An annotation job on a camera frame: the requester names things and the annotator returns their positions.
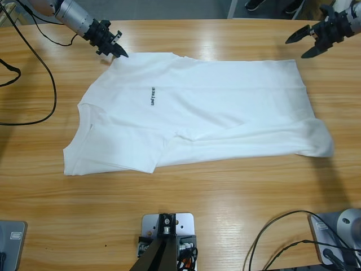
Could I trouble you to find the black wire tangle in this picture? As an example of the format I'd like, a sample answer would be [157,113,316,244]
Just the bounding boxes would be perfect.
[177,247,200,271]

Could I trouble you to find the brown board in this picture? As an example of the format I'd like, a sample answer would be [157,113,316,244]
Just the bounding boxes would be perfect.
[292,0,336,21]

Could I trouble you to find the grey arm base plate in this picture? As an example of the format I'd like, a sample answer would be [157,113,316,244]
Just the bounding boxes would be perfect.
[0,220,28,271]
[307,212,361,266]

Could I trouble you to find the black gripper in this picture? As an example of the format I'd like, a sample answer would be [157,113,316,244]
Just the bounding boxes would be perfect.
[285,4,355,59]
[84,19,130,59]

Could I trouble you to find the wooden crate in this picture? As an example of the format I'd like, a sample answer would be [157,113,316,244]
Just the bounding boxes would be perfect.
[0,0,29,28]

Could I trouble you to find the black flat strap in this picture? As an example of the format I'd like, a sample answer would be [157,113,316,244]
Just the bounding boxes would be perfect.
[0,58,22,87]

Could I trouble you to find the white t-shirt with black print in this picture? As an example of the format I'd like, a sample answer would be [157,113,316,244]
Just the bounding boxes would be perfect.
[62,51,335,177]

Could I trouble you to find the dark camera post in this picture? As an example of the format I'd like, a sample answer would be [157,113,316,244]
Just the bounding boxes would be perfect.
[130,213,181,271]

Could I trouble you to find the thin black wire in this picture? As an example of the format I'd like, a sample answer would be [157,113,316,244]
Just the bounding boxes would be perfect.
[25,4,78,47]

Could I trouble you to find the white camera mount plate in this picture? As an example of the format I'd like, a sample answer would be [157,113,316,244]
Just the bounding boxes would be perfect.
[140,213,196,241]

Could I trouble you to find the white post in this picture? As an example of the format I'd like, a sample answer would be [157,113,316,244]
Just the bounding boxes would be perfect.
[227,0,240,19]

